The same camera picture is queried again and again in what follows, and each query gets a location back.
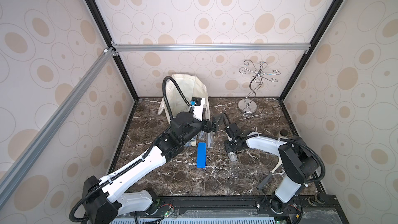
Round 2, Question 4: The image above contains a clear slim case front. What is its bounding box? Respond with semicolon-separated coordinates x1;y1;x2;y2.
228;152;238;164

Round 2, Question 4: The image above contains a clear slim case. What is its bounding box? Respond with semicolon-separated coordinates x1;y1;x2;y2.
206;132;214;148
228;152;238;164
198;131;207;142

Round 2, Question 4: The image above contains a blue compass case front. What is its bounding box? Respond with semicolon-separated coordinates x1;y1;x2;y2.
197;142;207;169

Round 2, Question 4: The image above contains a Starry Night canvas tote bag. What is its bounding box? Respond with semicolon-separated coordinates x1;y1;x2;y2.
158;74;210;121

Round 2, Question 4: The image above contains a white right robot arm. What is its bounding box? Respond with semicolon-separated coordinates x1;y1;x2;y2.
224;123;325;205

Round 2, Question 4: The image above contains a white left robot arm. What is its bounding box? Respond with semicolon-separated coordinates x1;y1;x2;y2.
69;112;224;224

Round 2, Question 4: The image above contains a clear slim case by bag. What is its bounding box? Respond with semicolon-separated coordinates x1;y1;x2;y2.
198;131;207;142

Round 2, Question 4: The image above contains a chrome jewelry stand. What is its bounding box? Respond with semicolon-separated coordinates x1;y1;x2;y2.
238;59;281;115

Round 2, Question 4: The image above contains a small glass bottle black cap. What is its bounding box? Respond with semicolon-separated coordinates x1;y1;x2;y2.
279;129;289;137

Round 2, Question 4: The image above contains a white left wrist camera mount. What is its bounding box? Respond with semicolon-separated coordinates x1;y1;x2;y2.
190;96;206;121

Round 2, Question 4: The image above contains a white spatula black handle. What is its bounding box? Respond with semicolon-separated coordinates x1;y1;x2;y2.
257;157;283;191

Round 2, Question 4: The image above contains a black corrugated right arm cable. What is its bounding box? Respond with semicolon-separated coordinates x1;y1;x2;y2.
222;111;326;184

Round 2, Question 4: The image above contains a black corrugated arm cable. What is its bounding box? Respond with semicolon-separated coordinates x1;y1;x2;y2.
69;76;191;223
222;111;326;184

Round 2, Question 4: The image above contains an aluminium frame rail back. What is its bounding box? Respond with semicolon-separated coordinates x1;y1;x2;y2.
114;43;311;52

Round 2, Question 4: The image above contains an aluminium frame rail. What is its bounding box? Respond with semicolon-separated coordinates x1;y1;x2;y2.
114;43;311;52
1;47;116;208

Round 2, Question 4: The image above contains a black corner frame post left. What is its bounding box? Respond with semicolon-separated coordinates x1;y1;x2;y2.
85;0;139;101

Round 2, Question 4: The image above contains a black corner frame post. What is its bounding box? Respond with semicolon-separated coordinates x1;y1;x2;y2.
279;0;344;102
85;0;139;101

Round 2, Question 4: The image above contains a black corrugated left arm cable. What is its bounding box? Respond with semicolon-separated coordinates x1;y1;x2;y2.
69;76;191;223

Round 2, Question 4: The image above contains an aluminium frame rail left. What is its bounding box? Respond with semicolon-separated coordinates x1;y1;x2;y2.
1;47;116;208

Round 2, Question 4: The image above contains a black corner frame post right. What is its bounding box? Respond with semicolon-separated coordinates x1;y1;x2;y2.
279;0;344;102

